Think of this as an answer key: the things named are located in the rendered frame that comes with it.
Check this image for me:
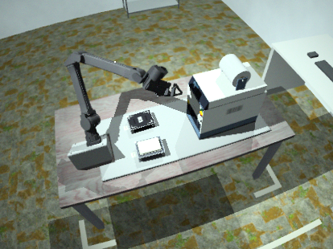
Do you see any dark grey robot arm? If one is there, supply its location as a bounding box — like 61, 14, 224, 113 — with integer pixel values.
64, 51, 168, 147

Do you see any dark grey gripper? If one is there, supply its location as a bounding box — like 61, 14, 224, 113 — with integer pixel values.
154, 82, 183, 96

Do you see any white foil roll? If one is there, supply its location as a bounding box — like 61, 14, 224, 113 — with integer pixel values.
220, 54, 251, 87

